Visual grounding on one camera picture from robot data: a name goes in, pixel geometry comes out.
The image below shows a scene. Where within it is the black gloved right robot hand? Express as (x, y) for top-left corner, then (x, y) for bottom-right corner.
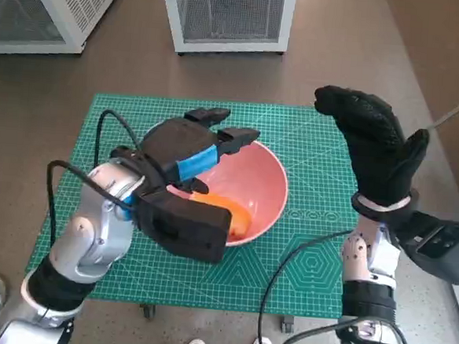
(307, 83), (433, 210)

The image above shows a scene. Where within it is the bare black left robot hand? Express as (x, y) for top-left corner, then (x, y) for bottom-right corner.
(139, 102), (263, 198)

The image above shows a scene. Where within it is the pink bowl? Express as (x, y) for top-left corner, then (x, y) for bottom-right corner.
(138, 120), (294, 251)

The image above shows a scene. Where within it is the long braided toy bread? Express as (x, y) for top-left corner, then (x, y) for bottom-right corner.
(189, 192), (255, 240)

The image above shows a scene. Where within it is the grey chair leg with caster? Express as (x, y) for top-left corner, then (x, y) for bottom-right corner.
(427, 75), (459, 134)

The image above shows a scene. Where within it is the white mesh-front cabinet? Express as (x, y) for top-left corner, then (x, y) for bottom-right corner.
(155, 0), (297, 61)

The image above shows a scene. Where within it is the green cutting mat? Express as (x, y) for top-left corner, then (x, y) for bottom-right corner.
(23, 89), (363, 320)

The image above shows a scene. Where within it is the white cabinet with perforated side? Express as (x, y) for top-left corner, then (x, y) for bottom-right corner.
(0, 0), (123, 63)

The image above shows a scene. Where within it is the short black left arm cable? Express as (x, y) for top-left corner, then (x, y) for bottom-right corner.
(94, 108), (147, 167)

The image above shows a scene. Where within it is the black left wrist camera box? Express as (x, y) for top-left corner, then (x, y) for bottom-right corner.
(132, 188), (233, 264)

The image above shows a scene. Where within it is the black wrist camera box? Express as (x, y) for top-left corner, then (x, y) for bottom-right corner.
(393, 209), (459, 286)
(132, 188), (233, 264)

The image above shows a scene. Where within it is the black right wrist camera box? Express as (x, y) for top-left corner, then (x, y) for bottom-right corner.
(393, 209), (459, 286)

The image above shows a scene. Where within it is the long black left arm cable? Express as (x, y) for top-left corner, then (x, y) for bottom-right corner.
(41, 159), (136, 251)

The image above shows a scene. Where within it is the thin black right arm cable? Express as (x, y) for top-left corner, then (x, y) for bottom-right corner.
(256, 223), (354, 344)

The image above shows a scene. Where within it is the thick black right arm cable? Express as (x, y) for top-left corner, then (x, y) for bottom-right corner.
(280, 313), (419, 344)

